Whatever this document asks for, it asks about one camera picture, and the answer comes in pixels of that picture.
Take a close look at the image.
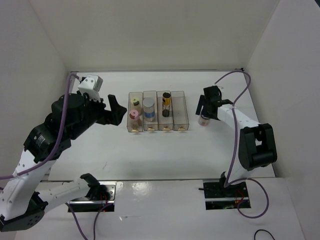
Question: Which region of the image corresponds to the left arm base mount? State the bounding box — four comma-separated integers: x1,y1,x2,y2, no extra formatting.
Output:
68,181,117,213

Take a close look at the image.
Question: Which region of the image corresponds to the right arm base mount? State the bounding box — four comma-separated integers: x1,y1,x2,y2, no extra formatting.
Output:
198,180,251,210

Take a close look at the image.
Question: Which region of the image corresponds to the pink lid spice bottle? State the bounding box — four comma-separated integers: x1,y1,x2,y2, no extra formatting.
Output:
129,110,141,128

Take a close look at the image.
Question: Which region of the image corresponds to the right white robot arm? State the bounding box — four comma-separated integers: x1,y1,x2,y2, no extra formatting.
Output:
196,85,278,197

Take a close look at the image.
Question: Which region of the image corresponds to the silver lid blue label jar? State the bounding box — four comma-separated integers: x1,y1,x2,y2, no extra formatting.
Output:
142,97,155,122

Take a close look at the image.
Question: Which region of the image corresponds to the white lid red logo jar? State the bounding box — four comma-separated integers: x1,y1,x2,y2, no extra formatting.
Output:
198,114,210,126

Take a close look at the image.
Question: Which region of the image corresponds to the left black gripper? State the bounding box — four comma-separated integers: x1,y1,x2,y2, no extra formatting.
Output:
69,91,127,140

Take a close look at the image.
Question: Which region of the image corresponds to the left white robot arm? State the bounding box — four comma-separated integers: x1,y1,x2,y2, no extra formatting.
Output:
0,92,127,232

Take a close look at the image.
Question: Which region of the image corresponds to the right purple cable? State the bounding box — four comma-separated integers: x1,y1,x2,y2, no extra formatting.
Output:
215,70,270,219

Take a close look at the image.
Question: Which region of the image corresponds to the purple cable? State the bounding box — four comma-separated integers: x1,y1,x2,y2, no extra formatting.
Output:
215,70,270,219
0,72,116,240

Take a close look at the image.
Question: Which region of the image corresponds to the clear organizer bin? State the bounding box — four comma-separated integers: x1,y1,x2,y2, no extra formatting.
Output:
142,90,159,132
156,90,174,131
127,92,143,133
171,91,190,132

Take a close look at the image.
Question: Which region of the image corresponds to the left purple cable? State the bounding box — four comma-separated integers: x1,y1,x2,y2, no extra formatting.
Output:
0,72,116,240

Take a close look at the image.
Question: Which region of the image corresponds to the yellow lid beige bottle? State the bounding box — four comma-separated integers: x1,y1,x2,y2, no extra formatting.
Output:
130,97,141,112

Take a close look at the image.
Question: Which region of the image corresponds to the black cable on floor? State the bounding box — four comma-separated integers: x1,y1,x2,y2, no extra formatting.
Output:
254,228,276,240

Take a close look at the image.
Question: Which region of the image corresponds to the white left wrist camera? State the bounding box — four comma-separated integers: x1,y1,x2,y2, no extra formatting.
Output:
78,74,103,102

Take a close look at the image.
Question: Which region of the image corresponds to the gold black pepper grinder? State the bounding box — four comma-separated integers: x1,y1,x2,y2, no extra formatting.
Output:
162,92,171,118

